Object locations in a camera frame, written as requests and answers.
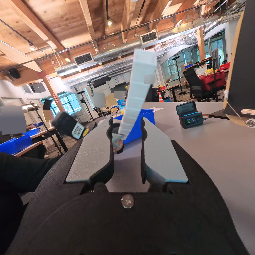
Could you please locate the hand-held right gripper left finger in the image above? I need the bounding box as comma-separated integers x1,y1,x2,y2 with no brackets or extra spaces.
65,116,114,183

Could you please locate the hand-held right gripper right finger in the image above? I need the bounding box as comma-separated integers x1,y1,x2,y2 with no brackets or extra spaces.
141,117,189,190

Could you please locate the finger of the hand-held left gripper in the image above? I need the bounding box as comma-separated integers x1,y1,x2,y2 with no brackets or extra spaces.
112,133,125,149

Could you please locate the white toy brick bar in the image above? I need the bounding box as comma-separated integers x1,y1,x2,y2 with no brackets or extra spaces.
118,49,157,140

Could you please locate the person's left forearm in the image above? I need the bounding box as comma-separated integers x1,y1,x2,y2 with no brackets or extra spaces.
0,152,60,192

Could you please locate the window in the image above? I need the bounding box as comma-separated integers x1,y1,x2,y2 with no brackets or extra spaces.
41,92,82,117

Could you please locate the beige rounded panel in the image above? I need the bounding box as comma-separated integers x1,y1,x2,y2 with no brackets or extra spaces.
43,110,54,122

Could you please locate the wooden top office table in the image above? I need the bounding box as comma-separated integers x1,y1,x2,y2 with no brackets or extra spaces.
157,84,188,102
30,126,69,153

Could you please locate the disinfecting wipes canister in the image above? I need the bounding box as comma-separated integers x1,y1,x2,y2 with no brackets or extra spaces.
116,99,127,115

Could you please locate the small blue storage bin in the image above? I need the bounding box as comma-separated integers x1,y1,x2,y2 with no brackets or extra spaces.
23,127,41,137
0,134,33,155

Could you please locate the blue plastic bin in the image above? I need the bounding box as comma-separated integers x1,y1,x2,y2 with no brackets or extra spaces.
113,109,156,145

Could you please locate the studio light on tripod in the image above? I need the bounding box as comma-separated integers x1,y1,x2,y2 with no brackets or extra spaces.
21,102,64,156

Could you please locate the beige rounded board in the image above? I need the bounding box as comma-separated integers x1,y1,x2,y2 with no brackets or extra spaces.
105,94,118,109

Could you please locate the dark charging case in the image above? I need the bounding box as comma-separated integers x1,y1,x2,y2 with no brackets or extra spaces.
176,101,204,129

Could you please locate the black light panel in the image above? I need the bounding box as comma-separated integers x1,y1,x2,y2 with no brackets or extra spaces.
93,77,111,88

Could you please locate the black office chair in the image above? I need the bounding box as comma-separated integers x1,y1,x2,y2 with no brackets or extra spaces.
183,69,217,102

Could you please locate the red plastic bin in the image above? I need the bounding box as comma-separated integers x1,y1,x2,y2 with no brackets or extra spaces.
199,72,226,90

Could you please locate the black board on white stand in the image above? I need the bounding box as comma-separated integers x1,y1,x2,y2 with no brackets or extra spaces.
223,0,255,128

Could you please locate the wooden post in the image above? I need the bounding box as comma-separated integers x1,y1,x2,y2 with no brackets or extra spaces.
42,76,66,113
197,27,206,61

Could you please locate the black wall speaker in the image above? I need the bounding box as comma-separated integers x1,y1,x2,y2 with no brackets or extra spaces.
30,83,46,94

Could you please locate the wall screen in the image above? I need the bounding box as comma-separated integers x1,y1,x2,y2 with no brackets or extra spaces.
114,82,130,92

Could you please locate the silver air duct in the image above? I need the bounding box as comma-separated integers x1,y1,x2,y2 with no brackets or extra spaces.
54,15,245,88

